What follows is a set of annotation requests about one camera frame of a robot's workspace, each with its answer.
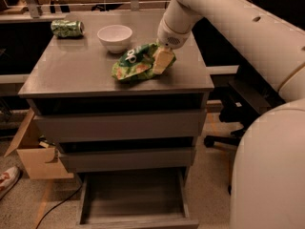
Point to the grey drawer cabinet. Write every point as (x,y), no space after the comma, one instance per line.
(74,76)

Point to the grey open bottom drawer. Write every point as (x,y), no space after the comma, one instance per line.
(135,199)

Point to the white ceramic bowl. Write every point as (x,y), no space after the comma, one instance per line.
(115,38)

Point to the grey middle drawer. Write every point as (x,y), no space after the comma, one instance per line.
(128,160)

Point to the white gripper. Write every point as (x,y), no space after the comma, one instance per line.
(171,37)

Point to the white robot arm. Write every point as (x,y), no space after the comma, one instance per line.
(268,181)

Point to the green rice chip bag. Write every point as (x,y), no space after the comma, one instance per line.
(136,64)

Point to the green soda can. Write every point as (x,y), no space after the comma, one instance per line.
(67,28)

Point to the cardboard box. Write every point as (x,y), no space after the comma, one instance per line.
(39,159)

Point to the white and red shoe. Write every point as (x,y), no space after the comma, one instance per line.
(8,179)

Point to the black office chair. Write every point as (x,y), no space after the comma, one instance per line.
(253,91)

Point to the grey top drawer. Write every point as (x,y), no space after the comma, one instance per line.
(99,127)

